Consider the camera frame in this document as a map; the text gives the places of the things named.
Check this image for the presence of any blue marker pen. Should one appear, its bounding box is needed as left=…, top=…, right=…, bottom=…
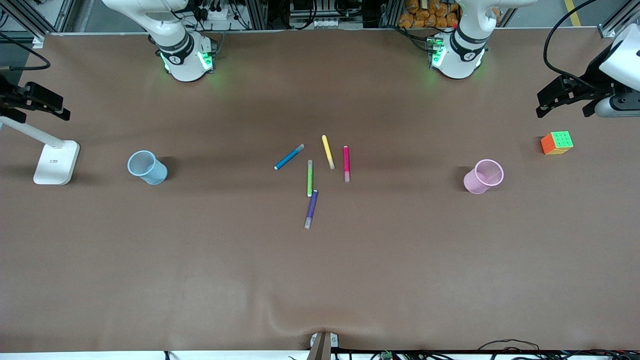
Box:
left=273, top=143, right=306, bottom=171

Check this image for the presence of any colourful puzzle cube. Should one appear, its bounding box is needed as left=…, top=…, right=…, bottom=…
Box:
left=540, top=131, right=574, bottom=156

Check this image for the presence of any white desk lamp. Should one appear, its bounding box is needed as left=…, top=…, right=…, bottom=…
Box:
left=0, top=116, right=81, bottom=186

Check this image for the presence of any light blue mesh cup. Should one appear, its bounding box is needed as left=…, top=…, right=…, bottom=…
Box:
left=127, top=150, right=169, bottom=186

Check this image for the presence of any pink mesh cup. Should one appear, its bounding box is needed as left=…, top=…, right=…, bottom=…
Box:
left=463, top=159, right=505, bottom=195

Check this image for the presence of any bag of orange items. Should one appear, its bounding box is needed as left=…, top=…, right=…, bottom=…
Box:
left=398, top=0, right=460, bottom=29

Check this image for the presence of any white adapter box with plugs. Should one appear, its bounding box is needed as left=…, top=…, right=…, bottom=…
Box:
left=197, top=4, right=232, bottom=23

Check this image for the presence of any yellow marker pen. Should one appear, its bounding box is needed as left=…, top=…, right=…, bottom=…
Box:
left=321, top=134, right=336, bottom=170

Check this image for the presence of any purple marker pen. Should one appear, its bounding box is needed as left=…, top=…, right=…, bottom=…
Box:
left=304, top=189, right=319, bottom=230

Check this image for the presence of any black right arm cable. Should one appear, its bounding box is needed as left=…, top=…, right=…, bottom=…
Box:
left=0, top=31, right=52, bottom=72

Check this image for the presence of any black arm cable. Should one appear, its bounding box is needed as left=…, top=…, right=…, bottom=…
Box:
left=0, top=31, right=52, bottom=72
left=543, top=0, right=601, bottom=83

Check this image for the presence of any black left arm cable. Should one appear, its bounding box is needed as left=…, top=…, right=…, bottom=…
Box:
left=543, top=0, right=601, bottom=83

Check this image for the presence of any aluminium frame profile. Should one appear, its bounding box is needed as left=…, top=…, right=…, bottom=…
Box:
left=0, top=0, right=48, bottom=49
left=597, top=0, right=640, bottom=39

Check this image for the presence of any black looped cable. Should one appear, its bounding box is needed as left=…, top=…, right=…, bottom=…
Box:
left=477, top=339, right=542, bottom=354

